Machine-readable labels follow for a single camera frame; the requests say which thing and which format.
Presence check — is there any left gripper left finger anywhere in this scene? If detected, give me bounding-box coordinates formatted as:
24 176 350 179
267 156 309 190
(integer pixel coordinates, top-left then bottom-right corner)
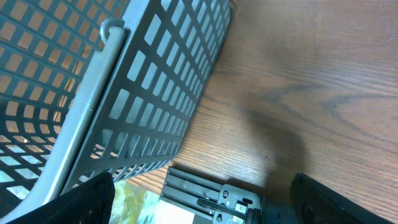
10 172 116 224

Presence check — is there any grey plastic mesh basket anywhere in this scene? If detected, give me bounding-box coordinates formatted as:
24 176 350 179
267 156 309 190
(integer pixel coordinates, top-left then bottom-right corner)
1 0 232 223

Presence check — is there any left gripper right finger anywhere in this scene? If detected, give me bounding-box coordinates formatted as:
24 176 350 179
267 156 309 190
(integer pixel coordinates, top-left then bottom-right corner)
289 173 392 224

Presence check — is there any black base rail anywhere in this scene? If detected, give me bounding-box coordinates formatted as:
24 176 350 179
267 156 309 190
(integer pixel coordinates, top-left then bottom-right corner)
160 167 299 224

